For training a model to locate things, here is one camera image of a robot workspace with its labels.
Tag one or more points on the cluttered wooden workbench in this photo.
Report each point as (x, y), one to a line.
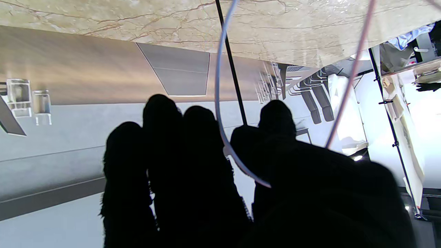
(423, 67)

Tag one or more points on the black T-shaped earphone rack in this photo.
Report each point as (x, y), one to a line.
(232, 69)

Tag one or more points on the black backdrop frame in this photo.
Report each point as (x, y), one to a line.
(389, 117)

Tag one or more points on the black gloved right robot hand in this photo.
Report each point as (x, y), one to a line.
(310, 206)

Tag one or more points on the printed conference room backdrop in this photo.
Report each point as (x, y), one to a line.
(69, 165)

